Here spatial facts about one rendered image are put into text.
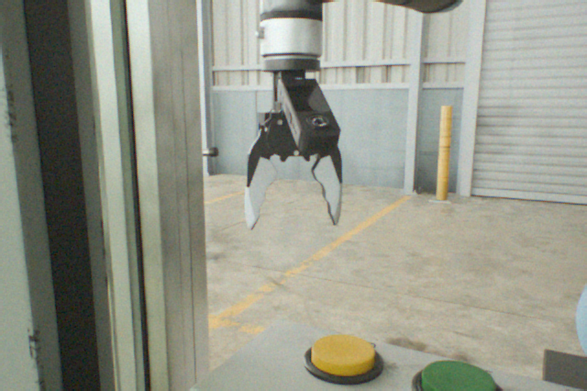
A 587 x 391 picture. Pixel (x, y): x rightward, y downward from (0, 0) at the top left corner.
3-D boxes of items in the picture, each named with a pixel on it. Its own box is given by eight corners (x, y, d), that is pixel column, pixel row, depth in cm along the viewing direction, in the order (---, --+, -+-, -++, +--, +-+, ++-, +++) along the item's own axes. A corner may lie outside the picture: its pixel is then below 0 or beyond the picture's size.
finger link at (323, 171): (343, 206, 69) (316, 148, 66) (358, 217, 63) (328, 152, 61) (324, 217, 69) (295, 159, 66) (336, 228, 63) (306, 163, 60)
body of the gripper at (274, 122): (311, 154, 68) (311, 63, 66) (327, 161, 60) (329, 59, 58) (256, 155, 67) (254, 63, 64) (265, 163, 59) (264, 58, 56)
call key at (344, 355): (301, 384, 31) (301, 354, 31) (326, 355, 35) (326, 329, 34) (361, 402, 29) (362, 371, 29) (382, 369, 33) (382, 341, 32)
